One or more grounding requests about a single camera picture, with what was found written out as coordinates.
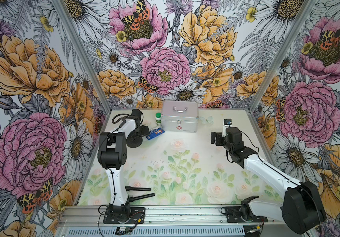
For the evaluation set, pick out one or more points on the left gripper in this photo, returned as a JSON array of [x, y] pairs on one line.
[[145, 131]]

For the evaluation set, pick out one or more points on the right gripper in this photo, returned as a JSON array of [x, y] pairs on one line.
[[219, 136]]

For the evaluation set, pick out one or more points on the black round stand base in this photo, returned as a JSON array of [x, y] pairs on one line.
[[134, 141]]

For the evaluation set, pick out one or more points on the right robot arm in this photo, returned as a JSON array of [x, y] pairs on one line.
[[301, 209]]

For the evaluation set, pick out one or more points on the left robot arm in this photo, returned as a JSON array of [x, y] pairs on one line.
[[112, 155]]

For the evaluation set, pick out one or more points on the black stand pole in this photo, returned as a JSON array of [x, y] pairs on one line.
[[133, 199]]

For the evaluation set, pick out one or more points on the blue snack packet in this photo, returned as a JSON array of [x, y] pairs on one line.
[[154, 133]]

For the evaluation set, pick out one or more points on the green capped white bottle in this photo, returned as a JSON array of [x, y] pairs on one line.
[[158, 117]]

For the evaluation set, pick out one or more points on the silver aluminium first aid case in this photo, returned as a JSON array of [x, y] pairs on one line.
[[179, 116]]

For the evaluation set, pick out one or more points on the small circuit board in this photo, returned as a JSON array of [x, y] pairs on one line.
[[123, 230]]

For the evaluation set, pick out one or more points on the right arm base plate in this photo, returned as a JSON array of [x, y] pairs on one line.
[[235, 214]]

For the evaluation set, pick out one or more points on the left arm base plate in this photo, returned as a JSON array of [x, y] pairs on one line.
[[135, 215]]

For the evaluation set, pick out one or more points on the aluminium front rail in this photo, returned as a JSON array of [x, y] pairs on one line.
[[155, 215]]

